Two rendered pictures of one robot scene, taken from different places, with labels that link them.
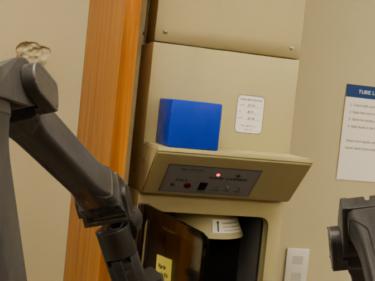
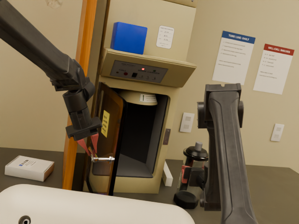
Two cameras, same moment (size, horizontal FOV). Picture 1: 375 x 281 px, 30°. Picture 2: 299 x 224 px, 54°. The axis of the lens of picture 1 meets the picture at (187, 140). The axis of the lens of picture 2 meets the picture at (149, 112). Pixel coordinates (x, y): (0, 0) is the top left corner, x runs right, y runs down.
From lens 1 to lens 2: 35 cm
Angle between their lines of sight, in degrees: 9
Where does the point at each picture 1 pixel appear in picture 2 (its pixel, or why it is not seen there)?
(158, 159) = (108, 57)
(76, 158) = (35, 43)
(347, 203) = (210, 87)
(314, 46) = (208, 8)
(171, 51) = not seen: outside the picture
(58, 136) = (17, 25)
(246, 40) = not seen: outside the picture
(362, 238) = (216, 110)
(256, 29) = not seen: outside the picture
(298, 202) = (191, 90)
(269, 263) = (169, 119)
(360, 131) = (227, 56)
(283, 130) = (183, 48)
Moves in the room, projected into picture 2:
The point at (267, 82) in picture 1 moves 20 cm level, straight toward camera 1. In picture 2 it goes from (176, 19) to (174, 12)
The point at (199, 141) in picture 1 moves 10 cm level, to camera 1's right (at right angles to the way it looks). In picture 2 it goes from (132, 48) to (162, 54)
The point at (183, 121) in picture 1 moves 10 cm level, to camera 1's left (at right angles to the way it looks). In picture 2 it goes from (124, 35) to (93, 30)
